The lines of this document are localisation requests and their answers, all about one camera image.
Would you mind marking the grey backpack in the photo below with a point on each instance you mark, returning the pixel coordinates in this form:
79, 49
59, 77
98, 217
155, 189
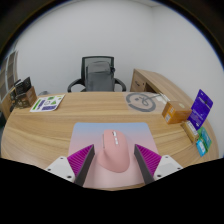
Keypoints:
99, 76

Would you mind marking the small blue box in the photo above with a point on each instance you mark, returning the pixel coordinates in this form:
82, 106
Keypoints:
201, 147

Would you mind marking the wide brown cardboard box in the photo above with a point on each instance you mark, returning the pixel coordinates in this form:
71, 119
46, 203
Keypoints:
28, 98

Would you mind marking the black mesh office chair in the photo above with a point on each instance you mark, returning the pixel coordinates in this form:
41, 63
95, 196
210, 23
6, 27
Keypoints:
84, 65

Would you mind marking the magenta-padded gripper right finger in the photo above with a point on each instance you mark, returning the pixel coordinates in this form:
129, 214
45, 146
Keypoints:
166, 165

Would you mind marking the printed paper sheet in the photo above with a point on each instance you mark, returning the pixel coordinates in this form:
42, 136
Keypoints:
47, 103

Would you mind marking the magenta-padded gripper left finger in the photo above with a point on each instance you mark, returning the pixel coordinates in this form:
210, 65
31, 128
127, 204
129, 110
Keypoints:
60, 166

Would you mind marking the wooden side cabinet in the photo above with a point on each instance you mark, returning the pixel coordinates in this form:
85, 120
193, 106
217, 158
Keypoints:
146, 81

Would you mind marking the pink and blue mouse pad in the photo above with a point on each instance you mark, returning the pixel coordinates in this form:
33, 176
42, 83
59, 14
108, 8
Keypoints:
83, 133

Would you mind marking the orange cardboard box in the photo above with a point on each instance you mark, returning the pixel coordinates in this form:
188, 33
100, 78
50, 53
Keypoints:
175, 113

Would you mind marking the black open box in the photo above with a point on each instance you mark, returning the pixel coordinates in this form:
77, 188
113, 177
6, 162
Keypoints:
22, 86

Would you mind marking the small yellow box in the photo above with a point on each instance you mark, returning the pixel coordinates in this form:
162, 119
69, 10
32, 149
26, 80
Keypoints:
190, 131

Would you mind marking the pink computer mouse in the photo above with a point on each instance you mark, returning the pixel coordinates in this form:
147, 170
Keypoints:
113, 153

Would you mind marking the small green box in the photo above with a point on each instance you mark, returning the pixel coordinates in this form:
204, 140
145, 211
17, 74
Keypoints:
205, 138

